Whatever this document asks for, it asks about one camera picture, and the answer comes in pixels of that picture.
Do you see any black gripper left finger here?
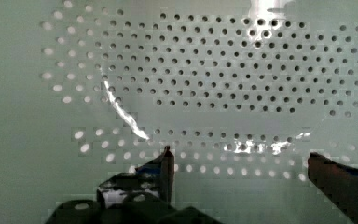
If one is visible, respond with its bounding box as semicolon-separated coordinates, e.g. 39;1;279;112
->
96;146;174;208

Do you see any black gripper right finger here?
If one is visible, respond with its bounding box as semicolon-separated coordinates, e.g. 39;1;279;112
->
307;152;358;224

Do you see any green oval plastic strainer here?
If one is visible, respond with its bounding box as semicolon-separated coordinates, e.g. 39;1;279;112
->
0;0;358;224

